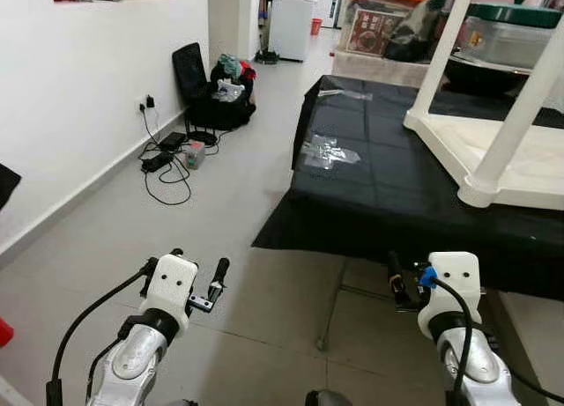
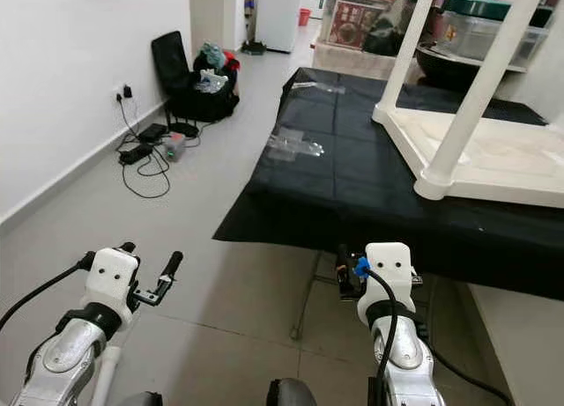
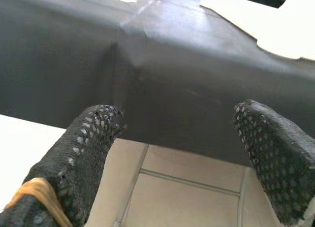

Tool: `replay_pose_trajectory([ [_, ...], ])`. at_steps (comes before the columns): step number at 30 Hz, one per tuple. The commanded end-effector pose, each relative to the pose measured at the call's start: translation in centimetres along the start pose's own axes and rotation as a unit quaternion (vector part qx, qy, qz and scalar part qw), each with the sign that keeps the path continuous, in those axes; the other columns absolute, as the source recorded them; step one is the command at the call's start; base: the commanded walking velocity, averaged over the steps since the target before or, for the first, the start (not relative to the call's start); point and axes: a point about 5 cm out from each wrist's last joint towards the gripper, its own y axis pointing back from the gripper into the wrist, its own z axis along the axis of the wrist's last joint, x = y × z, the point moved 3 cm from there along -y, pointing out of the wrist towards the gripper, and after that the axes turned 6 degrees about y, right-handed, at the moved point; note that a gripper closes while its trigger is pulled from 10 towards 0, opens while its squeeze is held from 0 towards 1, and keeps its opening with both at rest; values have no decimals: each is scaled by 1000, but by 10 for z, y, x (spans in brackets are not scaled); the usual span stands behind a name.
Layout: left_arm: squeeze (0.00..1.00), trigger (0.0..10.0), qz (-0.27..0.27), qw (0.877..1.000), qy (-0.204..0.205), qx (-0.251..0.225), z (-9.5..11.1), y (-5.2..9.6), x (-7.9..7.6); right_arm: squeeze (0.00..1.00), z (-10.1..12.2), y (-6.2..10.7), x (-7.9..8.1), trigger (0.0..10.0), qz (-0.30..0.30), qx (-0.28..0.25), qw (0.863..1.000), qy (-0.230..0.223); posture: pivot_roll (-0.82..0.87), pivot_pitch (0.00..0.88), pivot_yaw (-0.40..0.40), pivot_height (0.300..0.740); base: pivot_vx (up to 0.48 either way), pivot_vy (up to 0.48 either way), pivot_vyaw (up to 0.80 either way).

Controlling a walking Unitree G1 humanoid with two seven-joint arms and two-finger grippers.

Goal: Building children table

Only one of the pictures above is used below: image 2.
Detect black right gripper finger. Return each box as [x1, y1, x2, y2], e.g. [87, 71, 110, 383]
[334, 242, 354, 294]

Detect black tablecloth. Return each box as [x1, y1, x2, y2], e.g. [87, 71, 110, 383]
[212, 67, 564, 302]

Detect black power strip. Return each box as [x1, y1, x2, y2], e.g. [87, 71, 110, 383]
[118, 141, 156, 166]

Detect grey left robot leg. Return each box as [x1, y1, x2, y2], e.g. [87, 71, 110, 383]
[118, 389, 165, 406]

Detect grey robot leg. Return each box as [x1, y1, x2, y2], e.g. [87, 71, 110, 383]
[118, 389, 165, 406]
[265, 377, 319, 406]

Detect black power adapter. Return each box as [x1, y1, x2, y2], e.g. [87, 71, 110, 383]
[137, 122, 169, 144]

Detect grey right robot leg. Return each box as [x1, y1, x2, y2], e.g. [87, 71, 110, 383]
[265, 377, 319, 406]

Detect black wifi router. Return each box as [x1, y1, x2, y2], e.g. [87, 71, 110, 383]
[167, 106, 200, 139]

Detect white plastic bag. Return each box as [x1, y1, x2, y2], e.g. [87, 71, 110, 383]
[196, 69, 231, 95]

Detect black folding chair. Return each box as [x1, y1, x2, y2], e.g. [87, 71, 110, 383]
[151, 29, 241, 124]

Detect white plastic table top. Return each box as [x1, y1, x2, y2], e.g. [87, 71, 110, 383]
[372, 102, 564, 210]

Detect beige cloth covered bench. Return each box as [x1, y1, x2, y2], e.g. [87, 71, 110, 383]
[312, 42, 407, 82]

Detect green stuffed toy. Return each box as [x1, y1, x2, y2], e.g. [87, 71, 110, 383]
[198, 41, 226, 69]

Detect black wok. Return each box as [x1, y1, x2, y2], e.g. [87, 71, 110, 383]
[413, 48, 504, 92]

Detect dark green slippers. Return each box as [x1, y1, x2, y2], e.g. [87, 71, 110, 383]
[239, 40, 268, 57]

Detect black bag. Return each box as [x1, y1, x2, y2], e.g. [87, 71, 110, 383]
[362, 0, 429, 57]

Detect red printed carton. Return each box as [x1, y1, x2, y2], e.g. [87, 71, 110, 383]
[327, 0, 381, 48]

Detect clear plastic storage box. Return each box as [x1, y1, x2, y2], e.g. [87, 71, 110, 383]
[435, 11, 550, 69]

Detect white fridge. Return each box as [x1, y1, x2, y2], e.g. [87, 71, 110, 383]
[255, 0, 303, 54]

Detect green pot with lid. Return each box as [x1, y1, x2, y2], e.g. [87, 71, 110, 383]
[444, 0, 555, 22]

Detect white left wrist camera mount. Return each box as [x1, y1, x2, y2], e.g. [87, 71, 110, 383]
[82, 246, 140, 324]

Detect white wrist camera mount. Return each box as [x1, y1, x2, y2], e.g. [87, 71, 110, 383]
[357, 241, 418, 328]
[82, 246, 140, 324]

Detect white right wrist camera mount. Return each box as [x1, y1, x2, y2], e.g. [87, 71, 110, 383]
[357, 241, 418, 328]

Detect grey metal table frame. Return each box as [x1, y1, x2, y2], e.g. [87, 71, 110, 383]
[286, 250, 479, 400]

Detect black charger cable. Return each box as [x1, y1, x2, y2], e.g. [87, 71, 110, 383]
[116, 96, 200, 200]

